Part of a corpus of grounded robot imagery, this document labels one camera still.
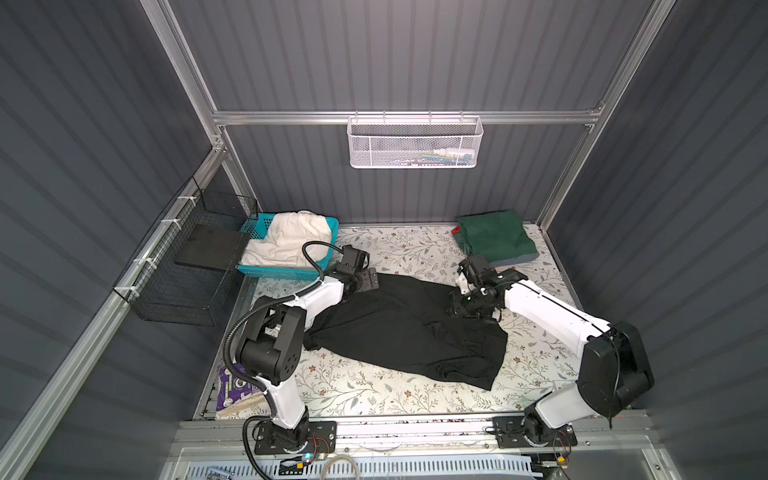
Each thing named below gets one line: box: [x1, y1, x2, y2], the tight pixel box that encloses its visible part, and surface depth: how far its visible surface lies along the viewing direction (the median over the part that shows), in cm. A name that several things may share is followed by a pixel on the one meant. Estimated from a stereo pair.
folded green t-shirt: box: [451, 209, 539, 263], surface depth 111 cm
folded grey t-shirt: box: [489, 252, 540, 268], surface depth 107 cm
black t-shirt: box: [303, 274, 508, 391], surface depth 91 cm
